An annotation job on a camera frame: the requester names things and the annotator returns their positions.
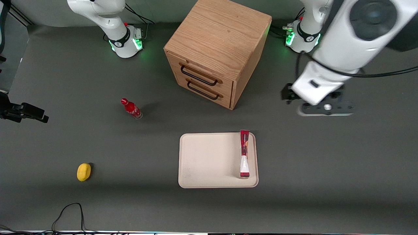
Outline red cookie box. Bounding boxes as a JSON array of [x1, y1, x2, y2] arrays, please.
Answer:
[[240, 130, 250, 178]]

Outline cream rectangular tray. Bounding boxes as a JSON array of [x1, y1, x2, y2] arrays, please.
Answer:
[[178, 132, 259, 189]]

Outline wooden drawer front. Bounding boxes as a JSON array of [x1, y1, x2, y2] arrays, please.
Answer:
[[166, 52, 234, 95], [173, 73, 233, 110]]

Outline wooden drawer cabinet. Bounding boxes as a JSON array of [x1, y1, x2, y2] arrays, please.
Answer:
[[163, 0, 272, 110]]

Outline red cola bottle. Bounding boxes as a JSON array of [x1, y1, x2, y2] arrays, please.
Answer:
[[121, 98, 143, 120]]

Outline yellow lemon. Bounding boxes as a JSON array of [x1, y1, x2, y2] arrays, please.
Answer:
[[77, 163, 92, 182]]

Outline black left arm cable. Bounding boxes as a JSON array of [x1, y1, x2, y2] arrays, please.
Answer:
[[295, 0, 418, 85]]

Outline black left arm base cables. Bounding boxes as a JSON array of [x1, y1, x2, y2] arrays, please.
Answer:
[[269, 8, 306, 38]]

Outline black drawer handle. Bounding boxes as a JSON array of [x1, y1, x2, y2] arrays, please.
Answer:
[[186, 79, 224, 100], [180, 63, 223, 86]]

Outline black right arm base cable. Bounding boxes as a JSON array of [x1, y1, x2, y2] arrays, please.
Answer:
[[125, 3, 155, 41]]

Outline looped black cable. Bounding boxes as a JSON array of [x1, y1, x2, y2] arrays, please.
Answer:
[[0, 203, 121, 235]]

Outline black clamp mount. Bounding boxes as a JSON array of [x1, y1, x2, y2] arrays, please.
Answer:
[[0, 92, 49, 124]]

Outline black hanging strap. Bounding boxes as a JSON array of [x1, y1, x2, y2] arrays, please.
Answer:
[[0, 0, 12, 64]]

